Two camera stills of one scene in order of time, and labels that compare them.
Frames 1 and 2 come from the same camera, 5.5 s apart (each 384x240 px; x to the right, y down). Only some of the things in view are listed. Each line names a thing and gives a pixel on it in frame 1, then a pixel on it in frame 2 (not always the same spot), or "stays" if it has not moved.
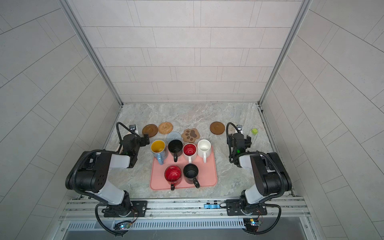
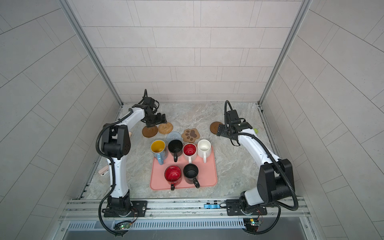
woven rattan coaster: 165,128 stays
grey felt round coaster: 174,135 stays
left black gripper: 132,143 -> 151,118
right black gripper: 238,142 -> 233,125
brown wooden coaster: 217,128 stays
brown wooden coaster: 150,129 stays
